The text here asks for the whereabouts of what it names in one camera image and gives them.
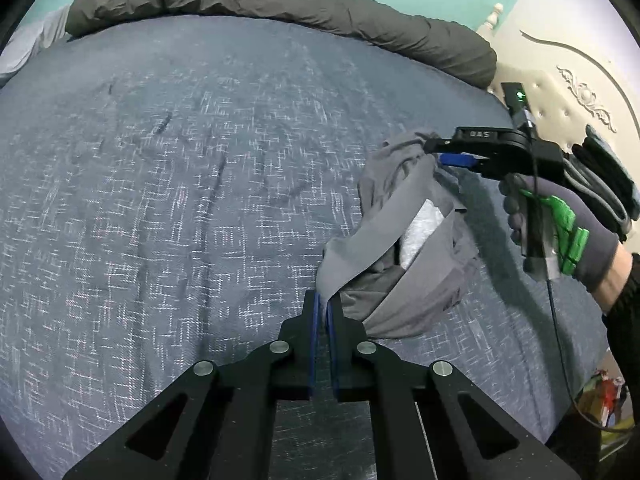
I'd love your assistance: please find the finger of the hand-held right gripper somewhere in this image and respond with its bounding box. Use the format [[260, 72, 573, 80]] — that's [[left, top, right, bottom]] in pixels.
[[439, 153, 488, 170], [424, 136, 458, 155]]

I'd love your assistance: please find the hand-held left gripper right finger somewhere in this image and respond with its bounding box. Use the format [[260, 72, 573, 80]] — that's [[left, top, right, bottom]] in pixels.
[[326, 295, 582, 480]]

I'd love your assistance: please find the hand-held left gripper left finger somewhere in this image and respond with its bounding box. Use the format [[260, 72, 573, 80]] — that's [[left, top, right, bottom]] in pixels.
[[62, 290, 320, 480]]

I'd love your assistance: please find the grey garment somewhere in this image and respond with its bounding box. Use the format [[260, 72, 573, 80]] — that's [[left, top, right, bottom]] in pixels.
[[317, 130, 483, 340]]

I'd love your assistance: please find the person's right forearm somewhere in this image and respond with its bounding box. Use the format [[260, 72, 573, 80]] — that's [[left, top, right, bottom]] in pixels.
[[592, 246, 640, 358]]

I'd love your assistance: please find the person's right hand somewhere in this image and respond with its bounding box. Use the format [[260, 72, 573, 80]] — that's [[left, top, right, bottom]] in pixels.
[[499, 174, 625, 295]]

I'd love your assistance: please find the cream bed headboard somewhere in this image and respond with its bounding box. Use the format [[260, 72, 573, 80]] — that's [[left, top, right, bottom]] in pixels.
[[475, 0, 640, 256]]

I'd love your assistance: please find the blue patterned bed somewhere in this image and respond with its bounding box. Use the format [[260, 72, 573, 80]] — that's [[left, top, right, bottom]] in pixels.
[[0, 14, 613, 480]]

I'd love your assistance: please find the dark grey rolled duvet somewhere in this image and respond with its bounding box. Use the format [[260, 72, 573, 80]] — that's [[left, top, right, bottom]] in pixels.
[[65, 0, 498, 88]]

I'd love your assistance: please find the colourful bag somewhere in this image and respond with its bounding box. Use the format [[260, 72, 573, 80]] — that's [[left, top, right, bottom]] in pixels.
[[575, 367, 637, 431]]

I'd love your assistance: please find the light grey sheet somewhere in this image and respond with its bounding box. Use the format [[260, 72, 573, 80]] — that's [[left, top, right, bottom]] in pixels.
[[0, 4, 72, 90]]

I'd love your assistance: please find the black cable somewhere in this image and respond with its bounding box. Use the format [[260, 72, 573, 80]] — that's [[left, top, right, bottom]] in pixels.
[[529, 120, 640, 433]]

